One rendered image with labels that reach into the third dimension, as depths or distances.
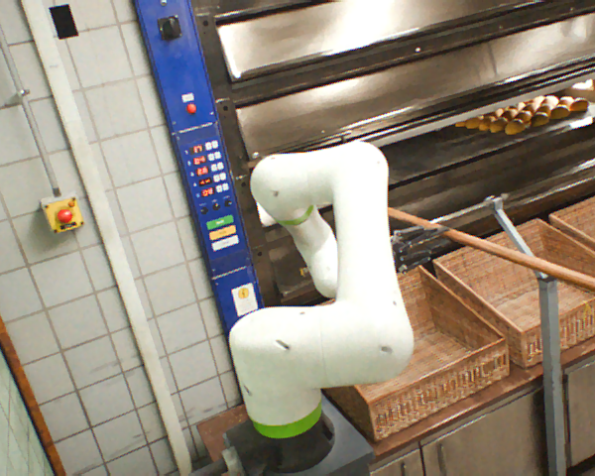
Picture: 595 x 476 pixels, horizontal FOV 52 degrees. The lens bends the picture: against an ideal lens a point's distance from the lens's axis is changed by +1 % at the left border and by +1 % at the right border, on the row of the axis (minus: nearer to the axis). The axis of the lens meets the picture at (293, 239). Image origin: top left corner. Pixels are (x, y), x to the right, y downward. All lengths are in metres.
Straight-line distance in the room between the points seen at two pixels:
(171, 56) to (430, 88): 0.97
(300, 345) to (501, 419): 1.40
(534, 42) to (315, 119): 0.98
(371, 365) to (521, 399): 1.38
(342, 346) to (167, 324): 1.27
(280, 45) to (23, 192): 0.91
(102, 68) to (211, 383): 1.14
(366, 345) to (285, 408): 0.17
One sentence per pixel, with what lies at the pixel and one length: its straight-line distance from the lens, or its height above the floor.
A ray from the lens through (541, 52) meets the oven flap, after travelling 2.69.
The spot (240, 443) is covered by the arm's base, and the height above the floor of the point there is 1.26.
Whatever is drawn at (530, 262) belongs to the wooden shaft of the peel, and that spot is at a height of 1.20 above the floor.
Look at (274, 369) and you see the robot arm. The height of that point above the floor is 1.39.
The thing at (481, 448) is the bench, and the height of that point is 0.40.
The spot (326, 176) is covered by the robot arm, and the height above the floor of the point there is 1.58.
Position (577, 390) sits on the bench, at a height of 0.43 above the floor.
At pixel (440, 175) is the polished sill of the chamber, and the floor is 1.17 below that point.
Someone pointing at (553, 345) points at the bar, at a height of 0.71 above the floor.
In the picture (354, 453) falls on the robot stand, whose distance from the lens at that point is 1.07.
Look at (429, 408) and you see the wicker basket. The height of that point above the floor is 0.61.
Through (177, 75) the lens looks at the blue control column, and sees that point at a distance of 1.93.
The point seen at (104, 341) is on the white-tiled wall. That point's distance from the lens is 2.12.
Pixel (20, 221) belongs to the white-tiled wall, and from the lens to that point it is 1.97.
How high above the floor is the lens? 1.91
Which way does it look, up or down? 21 degrees down
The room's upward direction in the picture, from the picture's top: 12 degrees counter-clockwise
